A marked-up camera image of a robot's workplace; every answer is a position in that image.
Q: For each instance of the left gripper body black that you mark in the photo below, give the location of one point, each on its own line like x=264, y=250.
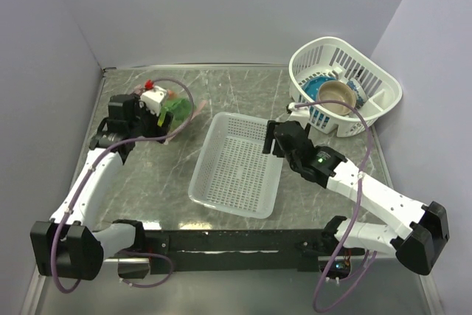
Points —
x=145, y=123

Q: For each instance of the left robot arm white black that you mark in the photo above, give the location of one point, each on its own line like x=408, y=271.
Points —
x=67, y=238

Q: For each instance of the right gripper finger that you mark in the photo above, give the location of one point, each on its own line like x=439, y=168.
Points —
x=269, y=137
x=276, y=149

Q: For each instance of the beige bowl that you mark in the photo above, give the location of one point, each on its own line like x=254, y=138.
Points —
x=334, y=92

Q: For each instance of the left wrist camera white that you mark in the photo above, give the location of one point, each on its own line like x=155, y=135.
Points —
x=154, y=99

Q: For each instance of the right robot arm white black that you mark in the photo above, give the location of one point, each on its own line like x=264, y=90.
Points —
x=414, y=232

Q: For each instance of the blue plate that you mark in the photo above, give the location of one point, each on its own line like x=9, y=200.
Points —
x=312, y=87

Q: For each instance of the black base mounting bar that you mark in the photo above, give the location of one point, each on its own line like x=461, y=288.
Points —
x=235, y=250

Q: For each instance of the clear zip bag pink slider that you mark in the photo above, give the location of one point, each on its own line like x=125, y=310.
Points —
x=198, y=108

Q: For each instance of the fake green lettuce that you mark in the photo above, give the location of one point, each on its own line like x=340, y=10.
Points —
x=180, y=108

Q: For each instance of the white slatted dish basket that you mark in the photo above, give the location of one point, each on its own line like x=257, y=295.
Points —
x=333, y=57

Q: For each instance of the aluminium frame rail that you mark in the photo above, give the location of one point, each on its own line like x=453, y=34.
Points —
x=126, y=266

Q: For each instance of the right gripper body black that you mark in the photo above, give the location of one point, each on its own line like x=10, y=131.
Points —
x=293, y=161

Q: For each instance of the white perforated shallow tray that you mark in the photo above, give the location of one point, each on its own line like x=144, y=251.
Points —
x=232, y=174

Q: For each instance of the white blue patterned dish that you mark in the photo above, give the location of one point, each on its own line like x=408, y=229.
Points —
x=360, y=95

